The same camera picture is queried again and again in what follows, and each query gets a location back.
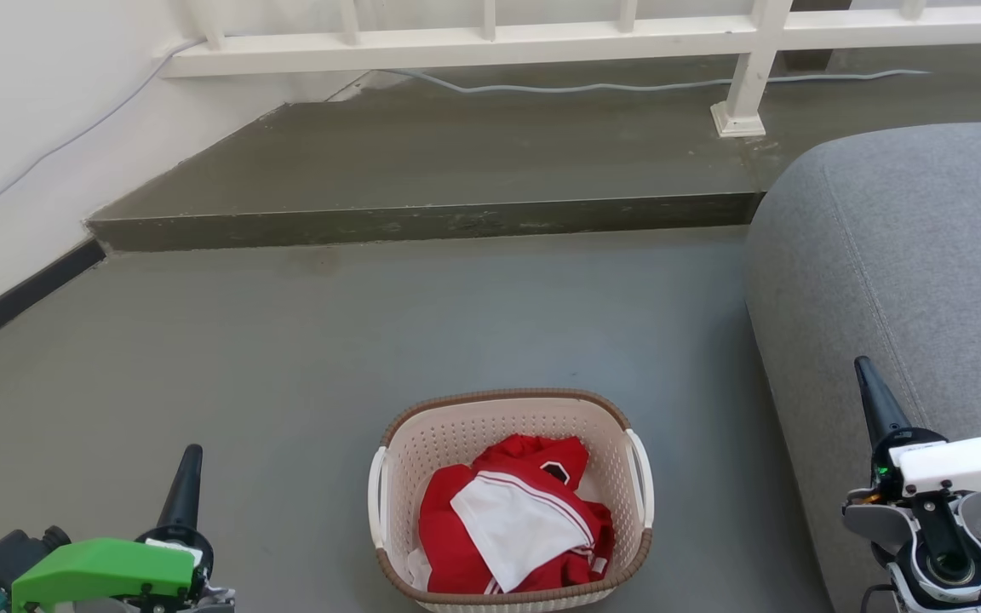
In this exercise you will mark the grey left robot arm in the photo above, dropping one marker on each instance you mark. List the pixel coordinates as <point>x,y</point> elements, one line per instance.
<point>209,600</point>

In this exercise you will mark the black box at left wrist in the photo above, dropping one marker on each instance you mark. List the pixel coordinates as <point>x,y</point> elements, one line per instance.
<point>9,558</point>

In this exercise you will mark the red garment with white stripes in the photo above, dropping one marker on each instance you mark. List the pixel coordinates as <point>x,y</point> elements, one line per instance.
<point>448,519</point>

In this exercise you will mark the grey fabric sofa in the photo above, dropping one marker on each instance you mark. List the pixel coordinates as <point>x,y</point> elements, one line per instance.
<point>908,238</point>

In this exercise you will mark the cream perforated laundry basket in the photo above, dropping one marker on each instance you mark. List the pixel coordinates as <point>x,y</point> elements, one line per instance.
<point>422,443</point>

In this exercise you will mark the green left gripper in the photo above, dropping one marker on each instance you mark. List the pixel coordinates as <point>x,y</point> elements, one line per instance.
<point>107,570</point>

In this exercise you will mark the raised grey concrete step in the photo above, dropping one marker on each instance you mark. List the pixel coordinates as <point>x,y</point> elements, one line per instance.
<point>439,157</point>

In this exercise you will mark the black baseboard strip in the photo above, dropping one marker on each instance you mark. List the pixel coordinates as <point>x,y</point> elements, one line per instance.
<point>14,300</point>

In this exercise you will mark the white wooden railing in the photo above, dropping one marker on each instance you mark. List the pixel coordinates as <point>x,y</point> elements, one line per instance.
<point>456,49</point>

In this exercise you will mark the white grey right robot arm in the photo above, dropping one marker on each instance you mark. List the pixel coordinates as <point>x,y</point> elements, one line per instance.
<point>891,524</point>

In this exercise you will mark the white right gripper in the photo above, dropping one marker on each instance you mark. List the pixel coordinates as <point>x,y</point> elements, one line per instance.
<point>967,466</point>

